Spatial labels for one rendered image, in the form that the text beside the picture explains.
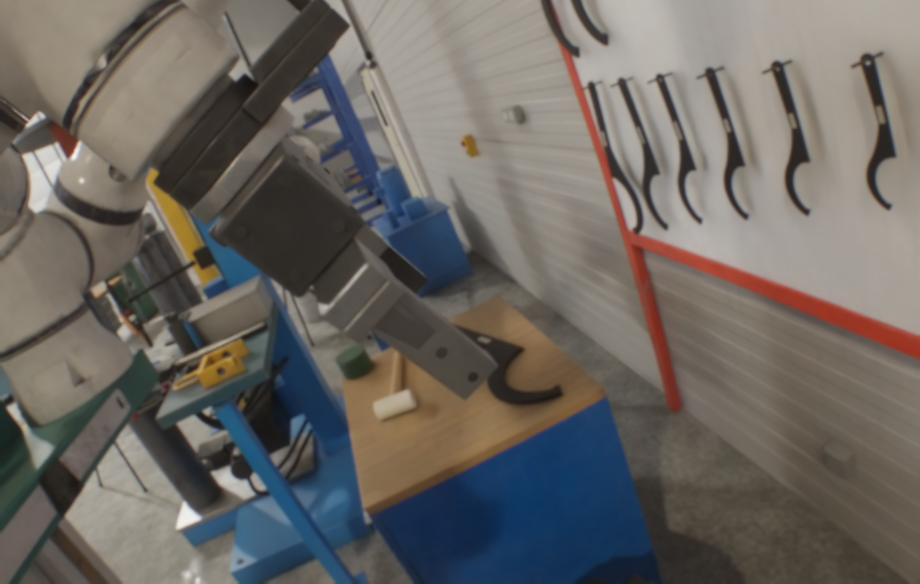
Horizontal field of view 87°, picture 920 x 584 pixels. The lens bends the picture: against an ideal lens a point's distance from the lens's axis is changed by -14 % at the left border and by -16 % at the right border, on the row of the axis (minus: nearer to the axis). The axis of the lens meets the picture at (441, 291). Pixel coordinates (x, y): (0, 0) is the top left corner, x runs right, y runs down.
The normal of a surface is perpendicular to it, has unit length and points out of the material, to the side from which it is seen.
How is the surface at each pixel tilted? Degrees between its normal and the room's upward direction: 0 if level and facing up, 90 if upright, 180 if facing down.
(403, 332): 124
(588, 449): 90
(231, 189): 101
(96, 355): 68
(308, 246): 97
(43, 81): 111
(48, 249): 88
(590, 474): 90
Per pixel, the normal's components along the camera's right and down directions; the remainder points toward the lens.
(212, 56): 0.71, -0.31
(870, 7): -0.90, 0.43
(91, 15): 0.50, 0.10
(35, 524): 0.92, -0.39
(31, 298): 0.73, -0.05
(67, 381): 0.38, -0.24
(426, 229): 0.22, 0.27
